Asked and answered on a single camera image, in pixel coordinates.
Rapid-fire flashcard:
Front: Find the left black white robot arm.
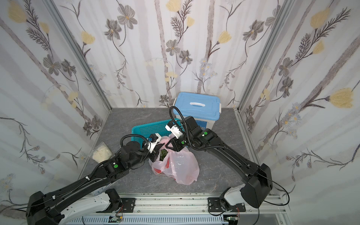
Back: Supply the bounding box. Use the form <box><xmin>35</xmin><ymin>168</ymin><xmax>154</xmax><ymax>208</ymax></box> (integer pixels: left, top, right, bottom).
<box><xmin>25</xmin><ymin>133</ymin><xmax>164</xmax><ymax>225</ymax></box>

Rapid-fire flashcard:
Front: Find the teal plastic basket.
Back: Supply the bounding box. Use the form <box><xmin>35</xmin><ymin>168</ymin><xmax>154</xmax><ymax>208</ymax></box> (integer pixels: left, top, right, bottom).
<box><xmin>131</xmin><ymin>120</ymin><xmax>172</xmax><ymax>138</ymax></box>

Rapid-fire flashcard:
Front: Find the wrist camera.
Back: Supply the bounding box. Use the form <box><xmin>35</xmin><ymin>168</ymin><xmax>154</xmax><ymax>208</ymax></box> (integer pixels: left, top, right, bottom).
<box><xmin>147</xmin><ymin>133</ymin><xmax>162</xmax><ymax>153</ymax></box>
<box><xmin>165</xmin><ymin>121</ymin><xmax>183</xmax><ymax>139</ymax></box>

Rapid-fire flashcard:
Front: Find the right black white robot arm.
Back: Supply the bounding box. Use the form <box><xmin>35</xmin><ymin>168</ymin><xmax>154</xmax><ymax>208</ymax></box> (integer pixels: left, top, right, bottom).
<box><xmin>167</xmin><ymin>106</ymin><xmax>273</xmax><ymax>211</ymax></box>

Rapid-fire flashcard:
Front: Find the pink plastic bag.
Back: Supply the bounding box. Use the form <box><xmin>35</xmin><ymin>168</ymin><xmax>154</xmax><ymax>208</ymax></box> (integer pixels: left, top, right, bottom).
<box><xmin>149</xmin><ymin>135</ymin><xmax>200</xmax><ymax>185</ymax></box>

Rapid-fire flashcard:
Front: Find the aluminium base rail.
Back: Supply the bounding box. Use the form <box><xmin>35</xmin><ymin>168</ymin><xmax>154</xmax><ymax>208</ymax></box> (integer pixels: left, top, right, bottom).
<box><xmin>69</xmin><ymin>193</ymin><xmax>291</xmax><ymax>225</ymax></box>

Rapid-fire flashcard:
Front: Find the white storage box blue lid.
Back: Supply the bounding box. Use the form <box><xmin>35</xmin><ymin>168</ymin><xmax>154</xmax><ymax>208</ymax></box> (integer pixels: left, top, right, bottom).
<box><xmin>173</xmin><ymin>92</ymin><xmax>222</xmax><ymax>129</ymax></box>

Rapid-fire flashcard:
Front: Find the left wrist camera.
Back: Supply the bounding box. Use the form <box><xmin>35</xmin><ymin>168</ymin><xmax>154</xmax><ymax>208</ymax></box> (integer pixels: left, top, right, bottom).
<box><xmin>147</xmin><ymin>133</ymin><xmax>162</xmax><ymax>153</ymax></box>

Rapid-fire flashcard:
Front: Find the white cotton packet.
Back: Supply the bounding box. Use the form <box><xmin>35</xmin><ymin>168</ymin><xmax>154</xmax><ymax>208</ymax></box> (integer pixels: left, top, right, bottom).
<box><xmin>91</xmin><ymin>142</ymin><xmax>113</xmax><ymax>163</ymax></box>

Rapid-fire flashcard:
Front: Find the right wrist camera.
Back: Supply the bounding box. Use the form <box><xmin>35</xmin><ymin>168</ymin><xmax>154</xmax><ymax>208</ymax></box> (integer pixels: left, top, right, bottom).
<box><xmin>165</xmin><ymin>121</ymin><xmax>183</xmax><ymax>139</ymax></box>

